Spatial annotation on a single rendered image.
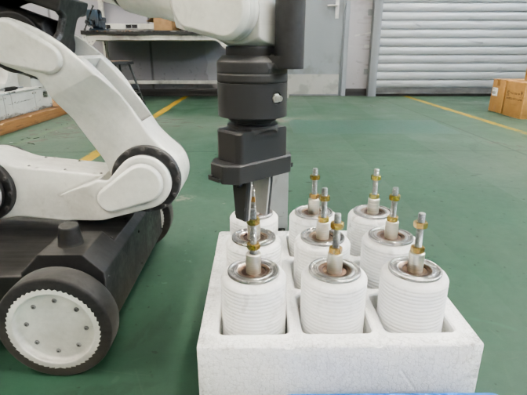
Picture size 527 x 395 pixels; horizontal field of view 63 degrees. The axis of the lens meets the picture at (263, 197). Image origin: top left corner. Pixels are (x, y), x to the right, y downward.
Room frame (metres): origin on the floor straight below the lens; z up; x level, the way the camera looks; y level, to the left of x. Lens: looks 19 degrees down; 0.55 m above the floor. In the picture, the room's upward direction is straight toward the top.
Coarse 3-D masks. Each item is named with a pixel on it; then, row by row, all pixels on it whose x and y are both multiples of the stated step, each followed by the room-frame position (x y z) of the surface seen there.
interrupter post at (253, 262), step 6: (246, 252) 0.55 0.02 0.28; (258, 252) 0.55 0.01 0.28; (246, 258) 0.55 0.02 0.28; (252, 258) 0.54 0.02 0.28; (258, 258) 0.55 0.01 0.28; (246, 264) 0.55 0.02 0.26; (252, 264) 0.54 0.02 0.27; (258, 264) 0.55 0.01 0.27; (246, 270) 0.55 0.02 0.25; (252, 270) 0.54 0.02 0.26; (258, 270) 0.55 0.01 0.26
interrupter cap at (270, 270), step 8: (232, 264) 0.57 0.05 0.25; (240, 264) 0.57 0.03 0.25; (264, 264) 0.57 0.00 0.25; (272, 264) 0.57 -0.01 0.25; (232, 272) 0.55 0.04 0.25; (240, 272) 0.55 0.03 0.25; (264, 272) 0.55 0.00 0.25; (272, 272) 0.55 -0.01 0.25; (240, 280) 0.52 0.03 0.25; (248, 280) 0.52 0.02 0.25; (256, 280) 0.52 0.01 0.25; (264, 280) 0.52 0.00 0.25; (272, 280) 0.53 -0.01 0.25
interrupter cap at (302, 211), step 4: (296, 208) 0.80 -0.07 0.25; (300, 208) 0.81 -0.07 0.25; (304, 208) 0.81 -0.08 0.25; (320, 208) 0.81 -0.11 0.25; (328, 208) 0.80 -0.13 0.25; (296, 212) 0.78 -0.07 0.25; (300, 212) 0.78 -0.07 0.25; (304, 212) 0.79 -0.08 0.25; (320, 212) 0.79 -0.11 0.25; (328, 212) 0.79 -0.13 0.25; (332, 212) 0.78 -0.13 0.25; (300, 216) 0.77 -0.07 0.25; (304, 216) 0.76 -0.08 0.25; (308, 216) 0.76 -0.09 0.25; (312, 216) 0.76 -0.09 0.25; (316, 216) 0.76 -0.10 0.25
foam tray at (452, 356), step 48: (288, 240) 0.84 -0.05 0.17; (288, 288) 0.62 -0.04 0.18; (240, 336) 0.50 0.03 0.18; (288, 336) 0.50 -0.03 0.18; (336, 336) 0.50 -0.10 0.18; (384, 336) 0.50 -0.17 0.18; (432, 336) 0.50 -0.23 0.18; (240, 384) 0.48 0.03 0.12; (288, 384) 0.48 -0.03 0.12; (336, 384) 0.48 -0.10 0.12; (384, 384) 0.48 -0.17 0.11; (432, 384) 0.48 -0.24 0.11
